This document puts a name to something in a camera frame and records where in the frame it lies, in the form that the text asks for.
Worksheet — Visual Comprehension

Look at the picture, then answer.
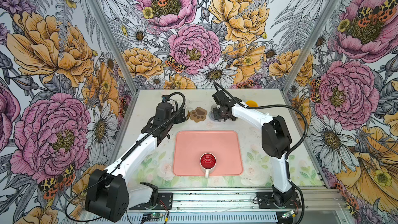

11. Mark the brown paw shaped coaster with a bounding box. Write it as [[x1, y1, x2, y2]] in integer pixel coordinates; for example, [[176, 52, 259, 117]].
[[190, 107, 208, 123]]

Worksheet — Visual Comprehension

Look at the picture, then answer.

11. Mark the pink silicone tray mat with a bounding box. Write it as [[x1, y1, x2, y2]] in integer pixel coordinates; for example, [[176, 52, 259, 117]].
[[173, 131, 244, 177]]

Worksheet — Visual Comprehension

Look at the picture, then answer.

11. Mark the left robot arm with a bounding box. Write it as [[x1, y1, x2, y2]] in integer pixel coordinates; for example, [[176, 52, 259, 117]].
[[85, 102, 186, 222]]

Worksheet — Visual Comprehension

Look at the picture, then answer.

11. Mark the aluminium front rail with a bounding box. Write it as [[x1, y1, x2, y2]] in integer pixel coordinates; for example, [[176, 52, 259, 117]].
[[116, 187, 350, 217]]

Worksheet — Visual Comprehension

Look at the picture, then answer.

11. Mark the circuit board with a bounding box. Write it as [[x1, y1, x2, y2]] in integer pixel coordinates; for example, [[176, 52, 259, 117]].
[[281, 210, 295, 218], [141, 213, 165, 224]]

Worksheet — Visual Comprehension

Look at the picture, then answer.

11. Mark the left circuit board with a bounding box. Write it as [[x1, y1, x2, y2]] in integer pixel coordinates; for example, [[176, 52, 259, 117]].
[[141, 213, 165, 224]]

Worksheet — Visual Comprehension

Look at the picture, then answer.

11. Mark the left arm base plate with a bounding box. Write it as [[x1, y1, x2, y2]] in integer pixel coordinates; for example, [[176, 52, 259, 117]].
[[129, 193, 173, 211]]

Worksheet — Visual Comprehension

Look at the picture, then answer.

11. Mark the yellow mug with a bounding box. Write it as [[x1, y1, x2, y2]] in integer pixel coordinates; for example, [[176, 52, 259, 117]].
[[245, 100, 258, 107]]

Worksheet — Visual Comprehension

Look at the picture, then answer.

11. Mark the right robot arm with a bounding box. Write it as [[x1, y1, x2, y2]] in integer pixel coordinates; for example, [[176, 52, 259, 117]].
[[212, 91, 295, 207]]

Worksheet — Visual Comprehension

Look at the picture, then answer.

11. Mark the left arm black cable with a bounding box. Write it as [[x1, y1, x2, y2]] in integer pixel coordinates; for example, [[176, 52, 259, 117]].
[[64, 91, 187, 222]]

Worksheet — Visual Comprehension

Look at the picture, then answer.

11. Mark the red inside mug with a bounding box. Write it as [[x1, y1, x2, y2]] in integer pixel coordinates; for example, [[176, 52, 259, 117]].
[[200, 153, 217, 178]]

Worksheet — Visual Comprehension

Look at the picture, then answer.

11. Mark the right circuit board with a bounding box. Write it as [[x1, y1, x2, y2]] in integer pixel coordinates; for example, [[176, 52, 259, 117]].
[[281, 210, 295, 218]]

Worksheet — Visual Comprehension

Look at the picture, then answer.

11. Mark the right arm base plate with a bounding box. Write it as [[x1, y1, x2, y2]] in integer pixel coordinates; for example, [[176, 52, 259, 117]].
[[253, 191, 302, 209]]

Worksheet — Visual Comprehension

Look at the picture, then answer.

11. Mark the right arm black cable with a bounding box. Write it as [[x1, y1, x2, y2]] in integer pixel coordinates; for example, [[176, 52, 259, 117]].
[[213, 82, 309, 224]]

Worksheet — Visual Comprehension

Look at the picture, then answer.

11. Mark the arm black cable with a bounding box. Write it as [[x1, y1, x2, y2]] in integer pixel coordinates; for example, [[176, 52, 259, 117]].
[[64, 91, 187, 222], [213, 82, 309, 224]]

